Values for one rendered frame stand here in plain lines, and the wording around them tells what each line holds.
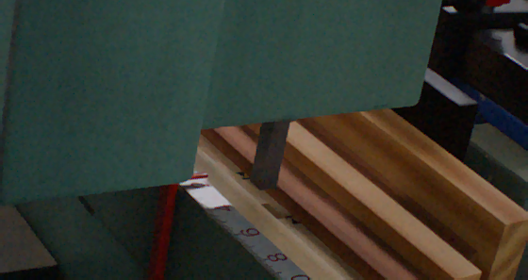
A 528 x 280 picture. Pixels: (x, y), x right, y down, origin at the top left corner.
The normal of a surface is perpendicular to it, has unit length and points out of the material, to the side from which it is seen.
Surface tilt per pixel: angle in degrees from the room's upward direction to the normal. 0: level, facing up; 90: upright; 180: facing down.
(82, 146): 90
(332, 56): 90
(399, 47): 90
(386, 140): 90
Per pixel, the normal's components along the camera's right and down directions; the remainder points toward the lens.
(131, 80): 0.54, 0.45
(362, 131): -0.82, 0.10
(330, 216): 0.18, -0.89
